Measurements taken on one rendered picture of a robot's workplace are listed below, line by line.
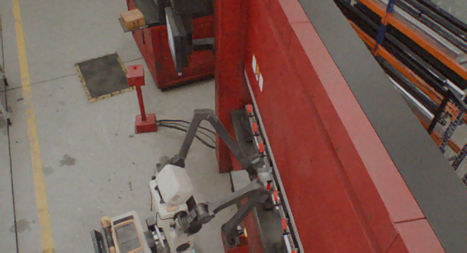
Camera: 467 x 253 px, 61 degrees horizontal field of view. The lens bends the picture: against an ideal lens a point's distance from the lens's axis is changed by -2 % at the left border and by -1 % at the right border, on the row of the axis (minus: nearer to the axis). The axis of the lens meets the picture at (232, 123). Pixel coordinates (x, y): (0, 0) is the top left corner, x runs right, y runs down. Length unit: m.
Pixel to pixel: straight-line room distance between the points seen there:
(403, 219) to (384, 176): 0.15
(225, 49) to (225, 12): 0.31
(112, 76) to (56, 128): 1.03
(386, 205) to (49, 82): 4.89
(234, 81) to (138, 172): 1.54
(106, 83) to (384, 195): 4.46
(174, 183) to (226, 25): 1.24
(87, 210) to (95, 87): 1.82
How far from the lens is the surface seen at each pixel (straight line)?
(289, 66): 2.04
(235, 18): 2.96
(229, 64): 3.18
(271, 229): 2.79
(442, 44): 3.76
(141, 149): 4.44
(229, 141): 2.57
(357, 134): 1.41
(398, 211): 1.26
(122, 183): 4.19
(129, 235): 2.78
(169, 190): 2.37
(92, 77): 5.48
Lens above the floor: 3.27
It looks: 45 degrees down
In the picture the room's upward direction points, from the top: 2 degrees clockwise
